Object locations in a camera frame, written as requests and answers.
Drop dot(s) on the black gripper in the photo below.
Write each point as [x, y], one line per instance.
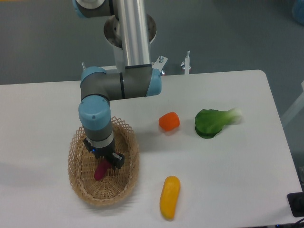
[108, 152]

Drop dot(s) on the purple sweet potato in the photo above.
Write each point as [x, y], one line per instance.
[101, 169]

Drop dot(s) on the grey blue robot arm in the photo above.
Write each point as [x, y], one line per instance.
[132, 30]

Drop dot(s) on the woven wicker basket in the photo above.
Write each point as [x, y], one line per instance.
[116, 184]

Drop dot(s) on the yellow corn toy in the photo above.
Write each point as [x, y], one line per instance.
[169, 197]

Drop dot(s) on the orange carrot piece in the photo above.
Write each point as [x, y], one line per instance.
[169, 121]

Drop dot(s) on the green bok choy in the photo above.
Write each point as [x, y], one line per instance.
[210, 122]

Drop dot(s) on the black device at edge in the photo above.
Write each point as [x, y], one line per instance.
[296, 203]

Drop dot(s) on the white table leg right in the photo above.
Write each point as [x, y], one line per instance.
[294, 109]

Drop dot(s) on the blue object top corner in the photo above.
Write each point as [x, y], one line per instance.
[298, 11]

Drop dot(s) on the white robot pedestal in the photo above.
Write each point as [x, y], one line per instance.
[113, 36]

